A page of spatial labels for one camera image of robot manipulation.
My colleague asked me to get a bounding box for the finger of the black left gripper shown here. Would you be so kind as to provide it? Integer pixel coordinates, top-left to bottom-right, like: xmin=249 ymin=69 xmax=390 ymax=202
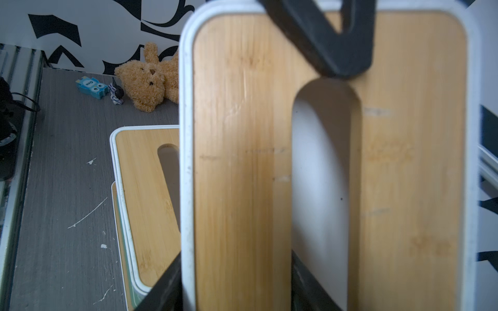
xmin=259 ymin=0 xmax=377 ymax=79

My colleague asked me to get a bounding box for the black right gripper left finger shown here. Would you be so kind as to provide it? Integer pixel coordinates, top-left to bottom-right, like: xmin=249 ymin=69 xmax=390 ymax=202
xmin=134 ymin=253 xmax=182 ymax=311

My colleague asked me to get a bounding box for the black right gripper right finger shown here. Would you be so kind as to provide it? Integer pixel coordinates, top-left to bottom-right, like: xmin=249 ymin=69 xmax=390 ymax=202
xmin=291 ymin=250 xmax=341 ymax=311

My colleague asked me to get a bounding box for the white box bamboo lid front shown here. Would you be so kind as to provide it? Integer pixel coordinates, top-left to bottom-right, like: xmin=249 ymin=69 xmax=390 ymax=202
xmin=111 ymin=181 xmax=134 ymax=310

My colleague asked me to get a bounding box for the white box bamboo lid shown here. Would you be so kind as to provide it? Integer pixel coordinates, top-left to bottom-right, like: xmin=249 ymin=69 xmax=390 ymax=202
xmin=110 ymin=125 xmax=181 ymax=296
xmin=179 ymin=1 xmax=481 ymax=310
xmin=111 ymin=181 xmax=134 ymax=310

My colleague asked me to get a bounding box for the green tissue box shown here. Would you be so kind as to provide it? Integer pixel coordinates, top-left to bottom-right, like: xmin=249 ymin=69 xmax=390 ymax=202
xmin=116 ymin=217 xmax=143 ymax=310

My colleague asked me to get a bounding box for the brown plush bunny toy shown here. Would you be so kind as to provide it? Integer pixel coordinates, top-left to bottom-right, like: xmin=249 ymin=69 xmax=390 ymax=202
xmin=114 ymin=42 xmax=179 ymax=113

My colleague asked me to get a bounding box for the small zebra striped toy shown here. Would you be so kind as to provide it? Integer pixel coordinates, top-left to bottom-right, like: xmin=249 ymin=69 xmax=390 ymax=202
xmin=108 ymin=78 xmax=125 ymax=105

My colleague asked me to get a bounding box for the blue owl toy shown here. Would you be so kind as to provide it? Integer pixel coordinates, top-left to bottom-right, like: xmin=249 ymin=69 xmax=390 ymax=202
xmin=75 ymin=76 xmax=110 ymax=99

